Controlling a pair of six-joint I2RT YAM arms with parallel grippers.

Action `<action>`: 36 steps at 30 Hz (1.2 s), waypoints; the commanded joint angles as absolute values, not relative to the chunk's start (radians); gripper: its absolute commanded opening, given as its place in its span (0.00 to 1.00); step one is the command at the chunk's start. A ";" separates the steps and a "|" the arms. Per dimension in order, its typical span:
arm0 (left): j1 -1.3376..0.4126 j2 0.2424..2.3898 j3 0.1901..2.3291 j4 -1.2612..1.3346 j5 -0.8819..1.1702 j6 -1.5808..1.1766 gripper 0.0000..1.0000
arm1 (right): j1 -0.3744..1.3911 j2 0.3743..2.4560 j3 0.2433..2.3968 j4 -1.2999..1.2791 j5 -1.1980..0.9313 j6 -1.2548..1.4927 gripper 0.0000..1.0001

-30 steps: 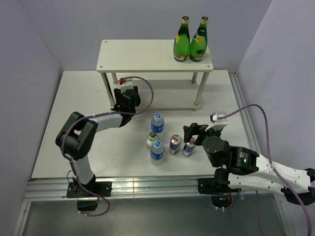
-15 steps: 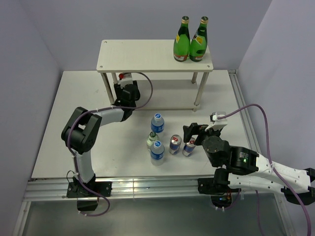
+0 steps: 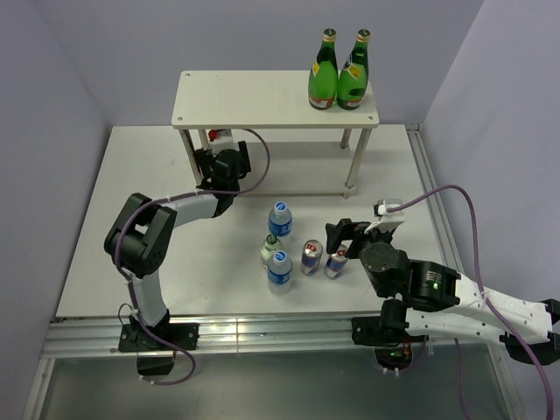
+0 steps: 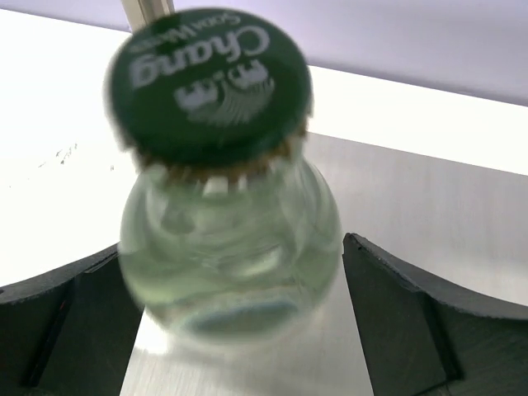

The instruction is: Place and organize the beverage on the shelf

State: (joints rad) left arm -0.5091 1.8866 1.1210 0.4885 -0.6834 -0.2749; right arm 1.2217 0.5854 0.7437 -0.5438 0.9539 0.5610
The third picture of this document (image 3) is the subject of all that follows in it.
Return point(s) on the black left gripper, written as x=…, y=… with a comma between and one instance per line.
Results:
x=205, y=158

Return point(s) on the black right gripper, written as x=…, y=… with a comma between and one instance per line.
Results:
x=346, y=229

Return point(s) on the red blue energy can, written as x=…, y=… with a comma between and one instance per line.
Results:
x=311, y=256

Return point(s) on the blue label water bottle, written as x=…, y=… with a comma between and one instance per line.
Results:
x=280, y=220
x=279, y=270

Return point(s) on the clear green cap bottle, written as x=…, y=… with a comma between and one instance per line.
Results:
x=269, y=247

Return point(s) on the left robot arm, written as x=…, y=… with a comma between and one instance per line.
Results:
x=140, y=236

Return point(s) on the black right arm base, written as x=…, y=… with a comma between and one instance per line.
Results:
x=392, y=347

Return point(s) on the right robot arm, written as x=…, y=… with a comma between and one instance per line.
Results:
x=426, y=299

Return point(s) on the white two-tier shelf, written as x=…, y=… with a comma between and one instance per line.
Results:
x=294, y=149

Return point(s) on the green glass bottle left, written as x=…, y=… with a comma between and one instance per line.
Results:
x=323, y=78

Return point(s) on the green glass bottle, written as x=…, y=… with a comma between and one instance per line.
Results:
x=323, y=78
x=354, y=75

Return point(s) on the green glass bottle right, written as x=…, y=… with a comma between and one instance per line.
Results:
x=354, y=75

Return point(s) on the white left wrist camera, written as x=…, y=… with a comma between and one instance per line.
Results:
x=220, y=140

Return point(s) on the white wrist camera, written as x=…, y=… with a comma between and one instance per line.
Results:
x=220, y=140
x=386, y=217

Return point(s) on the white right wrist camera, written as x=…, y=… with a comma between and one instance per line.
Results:
x=386, y=217

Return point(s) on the aluminium side rail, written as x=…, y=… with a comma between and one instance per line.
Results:
x=440, y=224

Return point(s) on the aluminium front rail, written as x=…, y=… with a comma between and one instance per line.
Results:
x=87, y=338

